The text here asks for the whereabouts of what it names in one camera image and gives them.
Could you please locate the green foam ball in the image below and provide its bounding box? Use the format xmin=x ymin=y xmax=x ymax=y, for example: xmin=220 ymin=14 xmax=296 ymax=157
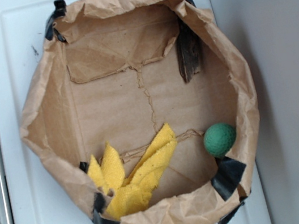
xmin=203 ymin=123 xmax=237 ymax=159

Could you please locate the brown paper bag bin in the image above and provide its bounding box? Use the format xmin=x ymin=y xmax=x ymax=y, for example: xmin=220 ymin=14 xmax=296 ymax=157
xmin=20 ymin=0 xmax=259 ymax=224

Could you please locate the yellow cloth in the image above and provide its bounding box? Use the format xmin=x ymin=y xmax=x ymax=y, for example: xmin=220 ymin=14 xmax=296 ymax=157
xmin=87 ymin=123 xmax=178 ymax=221

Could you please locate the black tape piece bottom right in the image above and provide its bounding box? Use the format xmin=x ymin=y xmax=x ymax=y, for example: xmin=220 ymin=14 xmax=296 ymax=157
xmin=211 ymin=157 xmax=246 ymax=201

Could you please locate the black tape piece top left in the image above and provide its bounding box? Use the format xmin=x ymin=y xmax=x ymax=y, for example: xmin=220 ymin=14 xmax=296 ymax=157
xmin=44 ymin=0 xmax=67 ymax=43

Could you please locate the black tape piece bottom left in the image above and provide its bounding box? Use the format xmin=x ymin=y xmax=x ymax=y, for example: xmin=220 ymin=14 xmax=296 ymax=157
xmin=92 ymin=193 xmax=121 ymax=224

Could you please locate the black tape piece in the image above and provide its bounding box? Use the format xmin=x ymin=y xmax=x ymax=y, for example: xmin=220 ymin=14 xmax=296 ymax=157
xmin=44 ymin=0 xmax=67 ymax=43
xmin=211 ymin=157 xmax=246 ymax=201
xmin=92 ymin=193 xmax=121 ymax=224

